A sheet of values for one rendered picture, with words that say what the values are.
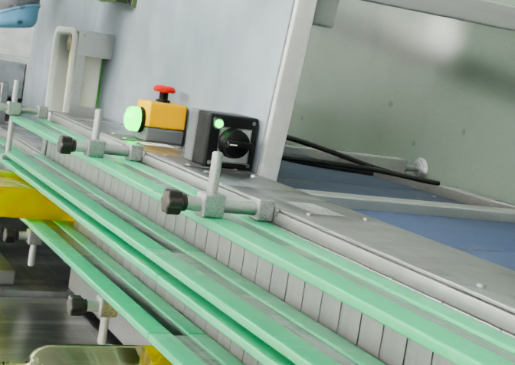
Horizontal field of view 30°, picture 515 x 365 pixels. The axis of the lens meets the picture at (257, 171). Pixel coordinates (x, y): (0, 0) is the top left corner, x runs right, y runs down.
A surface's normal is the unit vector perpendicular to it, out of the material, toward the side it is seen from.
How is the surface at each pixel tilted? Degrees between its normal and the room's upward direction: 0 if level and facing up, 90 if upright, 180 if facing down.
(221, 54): 0
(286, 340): 90
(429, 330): 90
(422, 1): 90
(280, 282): 0
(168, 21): 0
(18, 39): 90
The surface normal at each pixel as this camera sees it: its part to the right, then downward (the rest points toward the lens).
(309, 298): -0.89, -0.09
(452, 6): 0.40, 0.29
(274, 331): 0.15, -0.98
